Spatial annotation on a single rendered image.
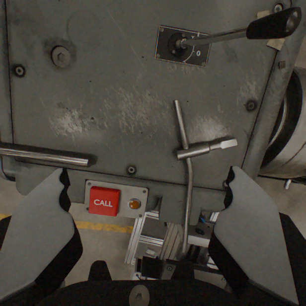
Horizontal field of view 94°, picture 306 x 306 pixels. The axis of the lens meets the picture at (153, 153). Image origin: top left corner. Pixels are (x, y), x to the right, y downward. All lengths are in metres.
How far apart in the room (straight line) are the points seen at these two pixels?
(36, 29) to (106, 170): 0.27
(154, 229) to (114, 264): 0.91
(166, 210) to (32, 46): 0.40
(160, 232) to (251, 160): 1.53
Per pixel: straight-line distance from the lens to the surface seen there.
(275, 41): 0.37
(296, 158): 0.47
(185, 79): 0.29
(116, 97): 0.29
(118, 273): 2.58
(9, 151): 0.37
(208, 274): 0.65
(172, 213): 0.35
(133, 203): 0.33
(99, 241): 2.25
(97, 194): 0.32
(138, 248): 1.93
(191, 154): 0.27
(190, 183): 0.30
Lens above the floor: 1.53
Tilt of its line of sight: 78 degrees down
